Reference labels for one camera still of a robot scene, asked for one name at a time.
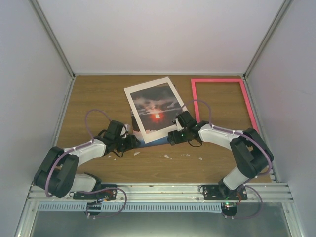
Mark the sunset photo print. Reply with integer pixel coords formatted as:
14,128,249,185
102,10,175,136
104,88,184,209
130,83,181,148

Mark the pink photo frame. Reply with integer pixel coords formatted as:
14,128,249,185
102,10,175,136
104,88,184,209
191,78,259,131

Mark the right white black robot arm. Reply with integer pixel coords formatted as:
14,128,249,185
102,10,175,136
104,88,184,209
167,111,274,200

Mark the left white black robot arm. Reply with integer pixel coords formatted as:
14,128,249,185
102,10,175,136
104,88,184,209
33,120,140,199

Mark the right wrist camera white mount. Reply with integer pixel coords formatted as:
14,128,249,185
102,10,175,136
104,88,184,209
173,118,183,131

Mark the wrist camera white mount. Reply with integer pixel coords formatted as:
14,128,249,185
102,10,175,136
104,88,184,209
173,118,183,131
122,124,131,135

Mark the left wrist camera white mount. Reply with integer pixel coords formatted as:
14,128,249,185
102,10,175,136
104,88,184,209
122,124,131,135

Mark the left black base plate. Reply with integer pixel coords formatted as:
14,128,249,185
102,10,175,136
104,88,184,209
69,184,117,201

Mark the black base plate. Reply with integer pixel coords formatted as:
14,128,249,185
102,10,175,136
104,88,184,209
198,184,248,201
69,184,117,201

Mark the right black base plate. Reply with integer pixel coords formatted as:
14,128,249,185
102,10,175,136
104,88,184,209
198,184,248,201

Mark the grey slotted cable duct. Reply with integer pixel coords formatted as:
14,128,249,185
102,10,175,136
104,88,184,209
38,202,222,213

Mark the aluminium front rail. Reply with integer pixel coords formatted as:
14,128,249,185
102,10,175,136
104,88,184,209
27,181,294,204

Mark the left aluminium corner post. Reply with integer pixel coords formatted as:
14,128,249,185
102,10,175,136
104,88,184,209
29,0,76,79

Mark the aluminium corner post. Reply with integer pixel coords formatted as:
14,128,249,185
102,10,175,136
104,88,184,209
29,0,76,79
242,0,295,79

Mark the right aluminium corner post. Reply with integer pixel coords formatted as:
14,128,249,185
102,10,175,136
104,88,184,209
242,0,295,79

